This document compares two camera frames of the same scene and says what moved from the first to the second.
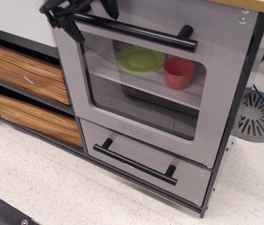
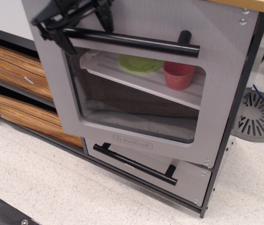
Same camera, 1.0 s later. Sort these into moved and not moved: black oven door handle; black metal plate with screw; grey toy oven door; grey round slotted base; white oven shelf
Moved: black oven door handle; grey toy oven door
Not moved: black metal plate with screw; grey round slotted base; white oven shelf
